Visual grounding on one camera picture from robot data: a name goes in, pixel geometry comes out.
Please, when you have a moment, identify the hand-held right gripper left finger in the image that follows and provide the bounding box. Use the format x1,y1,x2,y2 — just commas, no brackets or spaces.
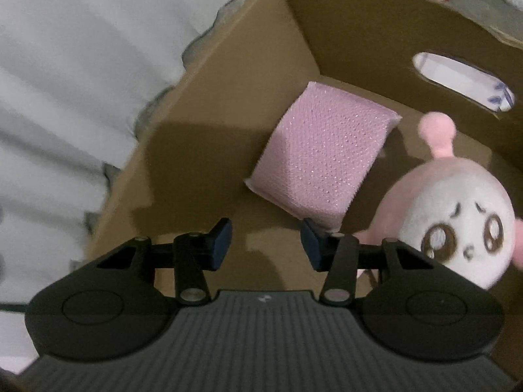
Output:
96,217,233,307

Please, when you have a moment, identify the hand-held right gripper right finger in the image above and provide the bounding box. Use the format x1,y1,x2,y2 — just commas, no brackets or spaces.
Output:
300,218,442,307

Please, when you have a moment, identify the pink cloth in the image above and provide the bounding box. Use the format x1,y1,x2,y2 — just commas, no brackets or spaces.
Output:
244,82,403,231

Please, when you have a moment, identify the brown cardboard box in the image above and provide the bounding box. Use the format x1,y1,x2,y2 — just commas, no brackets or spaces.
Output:
84,0,523,380

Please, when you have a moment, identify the pink round plush toy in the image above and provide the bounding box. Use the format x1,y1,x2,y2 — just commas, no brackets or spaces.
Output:
353,112,523,290

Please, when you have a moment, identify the white curtain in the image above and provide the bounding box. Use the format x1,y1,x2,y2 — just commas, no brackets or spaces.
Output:
0,0,262,376

